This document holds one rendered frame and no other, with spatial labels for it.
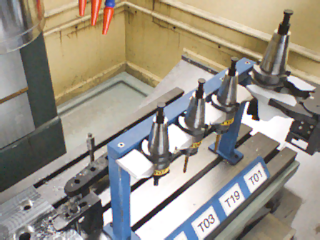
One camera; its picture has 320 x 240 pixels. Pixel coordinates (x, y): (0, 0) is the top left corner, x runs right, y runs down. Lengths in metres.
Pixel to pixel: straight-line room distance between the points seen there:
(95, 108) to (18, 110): 0.72
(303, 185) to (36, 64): 0.97
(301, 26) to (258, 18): 0.16
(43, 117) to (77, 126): 0.46
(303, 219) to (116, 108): 0.99
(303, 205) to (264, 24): 0.63
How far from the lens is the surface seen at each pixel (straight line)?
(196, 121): 0.76
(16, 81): 1.14
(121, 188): 0.78
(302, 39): 1.39
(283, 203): 1.35
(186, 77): 1.65
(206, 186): 1.09
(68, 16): 1.69
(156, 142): 0.68
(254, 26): 1.46
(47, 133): 1.35
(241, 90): 0.91
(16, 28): 0.47
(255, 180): 1.09
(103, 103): 1.88
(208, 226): 0.97
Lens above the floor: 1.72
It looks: 43 degrees down
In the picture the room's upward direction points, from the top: 3 degrees counter-clockwise
